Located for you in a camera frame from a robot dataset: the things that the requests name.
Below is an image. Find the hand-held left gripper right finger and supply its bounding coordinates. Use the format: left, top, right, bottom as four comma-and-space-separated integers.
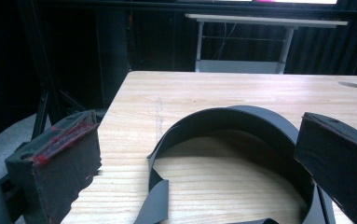
295, 111, 357, 224

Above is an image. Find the white desk frame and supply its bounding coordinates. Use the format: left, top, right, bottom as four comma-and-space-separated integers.
185, 12, 349, 75

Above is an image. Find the black tripod stand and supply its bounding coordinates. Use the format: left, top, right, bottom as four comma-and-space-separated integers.
17, 0, 89, 140

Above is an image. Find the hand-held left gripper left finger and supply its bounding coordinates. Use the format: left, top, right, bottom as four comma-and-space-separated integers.
4, 109, 103, 224

